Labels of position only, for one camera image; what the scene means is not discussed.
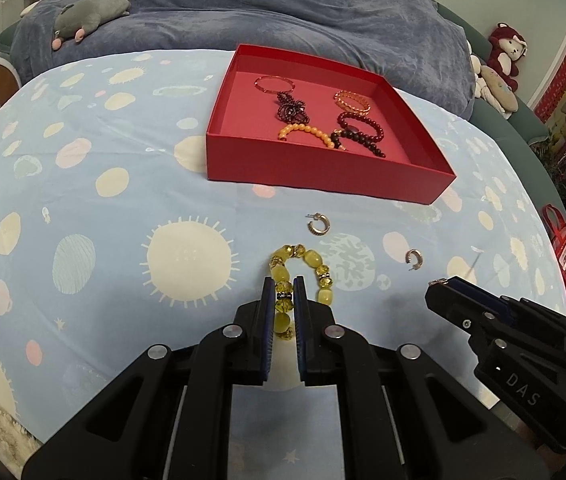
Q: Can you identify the black bead bracelet red stone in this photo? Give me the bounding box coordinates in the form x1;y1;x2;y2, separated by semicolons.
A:
330;129;388;159

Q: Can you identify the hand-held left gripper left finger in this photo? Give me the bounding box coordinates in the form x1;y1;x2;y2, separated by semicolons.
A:
22;276;276;480

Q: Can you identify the red paper bag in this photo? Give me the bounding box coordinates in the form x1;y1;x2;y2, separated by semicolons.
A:
543;203;566;293

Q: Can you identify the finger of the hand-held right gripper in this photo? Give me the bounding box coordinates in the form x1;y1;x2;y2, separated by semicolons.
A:
443;276;566;331
424;282;514;333

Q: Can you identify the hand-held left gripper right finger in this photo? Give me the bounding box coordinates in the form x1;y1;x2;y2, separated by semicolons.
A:
293;275;549;480

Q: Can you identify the light blue planet print sheet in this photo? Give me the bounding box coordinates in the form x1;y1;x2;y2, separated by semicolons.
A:
0;49;566;480

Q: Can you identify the red monkey plush toy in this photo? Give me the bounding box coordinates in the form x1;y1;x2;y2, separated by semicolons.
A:
487;22;529;92

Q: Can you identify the yellow-green bead bracelet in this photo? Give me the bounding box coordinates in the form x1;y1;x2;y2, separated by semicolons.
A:
268;243;336;341

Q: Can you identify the orange bead bracelet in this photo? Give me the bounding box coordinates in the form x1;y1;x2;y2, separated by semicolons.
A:
277;122;343;151

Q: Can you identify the beige spotted plush toy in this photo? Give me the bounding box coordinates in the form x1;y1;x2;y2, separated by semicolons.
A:
478;65;519;115

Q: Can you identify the gold chain bracelet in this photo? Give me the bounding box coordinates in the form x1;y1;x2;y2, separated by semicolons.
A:
333;89;370;115

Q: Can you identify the blue plush blanket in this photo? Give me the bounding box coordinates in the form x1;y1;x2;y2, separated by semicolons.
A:
10;0;474;121

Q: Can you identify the white plush toy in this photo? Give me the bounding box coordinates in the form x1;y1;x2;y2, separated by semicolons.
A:
468;40;489;101

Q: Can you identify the grey plush toy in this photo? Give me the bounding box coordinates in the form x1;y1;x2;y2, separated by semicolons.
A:
52;0;132;52

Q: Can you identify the gold bangle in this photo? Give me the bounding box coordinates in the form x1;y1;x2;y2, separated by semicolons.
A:
254;75;296;95

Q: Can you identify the red cardboard box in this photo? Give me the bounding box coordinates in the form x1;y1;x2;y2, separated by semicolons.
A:
205;44;457;206

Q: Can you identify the purple bead bracelet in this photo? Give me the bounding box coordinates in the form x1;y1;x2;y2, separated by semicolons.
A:
275;91;310;123

